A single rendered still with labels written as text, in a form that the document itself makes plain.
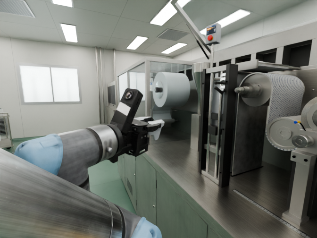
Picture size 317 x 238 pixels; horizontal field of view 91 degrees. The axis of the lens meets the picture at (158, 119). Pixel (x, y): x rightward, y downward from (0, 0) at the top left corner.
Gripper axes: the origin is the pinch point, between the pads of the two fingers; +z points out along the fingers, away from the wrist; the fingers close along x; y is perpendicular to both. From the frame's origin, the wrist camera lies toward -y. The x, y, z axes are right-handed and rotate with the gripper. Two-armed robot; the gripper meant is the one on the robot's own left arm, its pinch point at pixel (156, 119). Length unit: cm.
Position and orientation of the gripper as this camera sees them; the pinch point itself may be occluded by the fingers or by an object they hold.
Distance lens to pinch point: 51.3
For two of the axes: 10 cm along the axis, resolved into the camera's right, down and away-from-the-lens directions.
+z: 5.2, -1.3, 8.4
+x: 8.4, 2.2, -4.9
